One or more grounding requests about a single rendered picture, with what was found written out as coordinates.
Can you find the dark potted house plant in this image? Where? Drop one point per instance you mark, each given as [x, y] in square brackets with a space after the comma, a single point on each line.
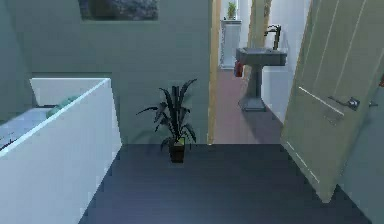
[174, 120]

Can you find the white cabinet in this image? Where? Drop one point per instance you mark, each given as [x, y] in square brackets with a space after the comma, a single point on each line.
[230, 43]

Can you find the small green potted plant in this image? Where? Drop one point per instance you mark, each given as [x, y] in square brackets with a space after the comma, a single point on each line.
[231, 10]

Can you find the black sink faucet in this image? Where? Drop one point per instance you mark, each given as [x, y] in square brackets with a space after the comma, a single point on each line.
[275, 35]

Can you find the teal pillow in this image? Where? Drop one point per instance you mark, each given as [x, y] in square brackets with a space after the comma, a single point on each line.
[60, 105]

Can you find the beige room door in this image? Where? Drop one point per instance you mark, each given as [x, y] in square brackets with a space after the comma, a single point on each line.
[333, 83]

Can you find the grey pedestal sink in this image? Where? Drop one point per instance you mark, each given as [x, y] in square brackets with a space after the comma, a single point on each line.
[257, 73]

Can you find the dark framed wall picture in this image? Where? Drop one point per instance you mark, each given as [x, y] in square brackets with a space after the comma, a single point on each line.
[118, 8]

